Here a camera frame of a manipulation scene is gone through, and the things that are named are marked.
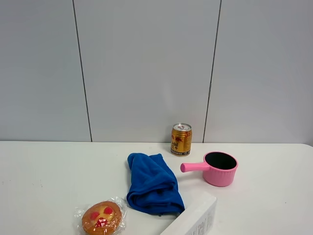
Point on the white cardboard box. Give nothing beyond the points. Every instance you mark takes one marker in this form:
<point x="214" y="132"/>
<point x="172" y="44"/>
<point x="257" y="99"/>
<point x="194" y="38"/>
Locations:
<point x="197" y="219"/>

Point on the pink saucepan with handle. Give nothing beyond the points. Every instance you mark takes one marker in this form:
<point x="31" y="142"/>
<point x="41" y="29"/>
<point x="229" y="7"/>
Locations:
<point x="218" y="168"/>

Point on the blue cloth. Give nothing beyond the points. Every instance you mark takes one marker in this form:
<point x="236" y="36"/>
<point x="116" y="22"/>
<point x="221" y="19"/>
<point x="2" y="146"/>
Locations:
<point x="154" y="188"/>

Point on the gold energy drink can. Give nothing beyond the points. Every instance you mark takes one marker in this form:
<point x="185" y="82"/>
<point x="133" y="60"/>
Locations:
<point x="181" y="139"/>

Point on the wrapped fruit tart pastry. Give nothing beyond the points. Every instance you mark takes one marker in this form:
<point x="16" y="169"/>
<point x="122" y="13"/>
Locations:
<point x="104" y="218"/>

